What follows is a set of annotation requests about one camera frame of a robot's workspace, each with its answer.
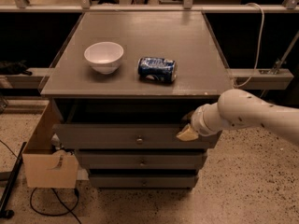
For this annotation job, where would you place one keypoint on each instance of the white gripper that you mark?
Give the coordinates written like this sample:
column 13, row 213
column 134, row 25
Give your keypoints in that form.
column 198, row 120

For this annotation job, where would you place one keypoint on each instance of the grey top drawer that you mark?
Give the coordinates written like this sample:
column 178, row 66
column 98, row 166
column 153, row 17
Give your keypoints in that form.
column 128, row 136

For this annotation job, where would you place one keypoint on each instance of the grey drawer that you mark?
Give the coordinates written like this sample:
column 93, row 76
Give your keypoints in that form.
column 144, row 181
column 128, row 136
column 165, row 160

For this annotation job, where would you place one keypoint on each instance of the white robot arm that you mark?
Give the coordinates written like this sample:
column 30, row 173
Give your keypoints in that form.
column 237, row 109

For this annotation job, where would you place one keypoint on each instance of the grey drawer cabinet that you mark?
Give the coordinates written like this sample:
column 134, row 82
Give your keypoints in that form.
column 84, row 96

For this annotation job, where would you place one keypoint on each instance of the grey middle drawer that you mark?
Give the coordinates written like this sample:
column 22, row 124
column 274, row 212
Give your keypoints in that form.
column 165, row 160

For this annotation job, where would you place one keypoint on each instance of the grey bottom drawer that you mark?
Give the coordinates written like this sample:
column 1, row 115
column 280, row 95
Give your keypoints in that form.
column 144, row 181

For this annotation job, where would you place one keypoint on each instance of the blue soda can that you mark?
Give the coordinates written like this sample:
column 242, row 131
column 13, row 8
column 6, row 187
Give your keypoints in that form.
column 157, row 69

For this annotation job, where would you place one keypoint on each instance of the white bowl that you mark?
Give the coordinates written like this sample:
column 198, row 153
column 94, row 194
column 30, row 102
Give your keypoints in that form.
column 104, row 57

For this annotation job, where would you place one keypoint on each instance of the cardboard box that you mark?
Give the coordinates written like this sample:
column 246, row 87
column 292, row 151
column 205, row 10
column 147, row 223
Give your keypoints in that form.
column 44, row 166

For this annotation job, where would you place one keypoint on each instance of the black stand leg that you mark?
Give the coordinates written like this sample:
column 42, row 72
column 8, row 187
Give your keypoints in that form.
column 10, row 178

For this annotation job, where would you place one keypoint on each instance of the metal frame rail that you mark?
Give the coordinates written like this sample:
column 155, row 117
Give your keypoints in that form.
column 287, row 6

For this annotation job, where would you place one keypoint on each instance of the black object on rail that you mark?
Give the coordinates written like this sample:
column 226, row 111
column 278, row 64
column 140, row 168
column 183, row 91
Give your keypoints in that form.
column 14, row 68

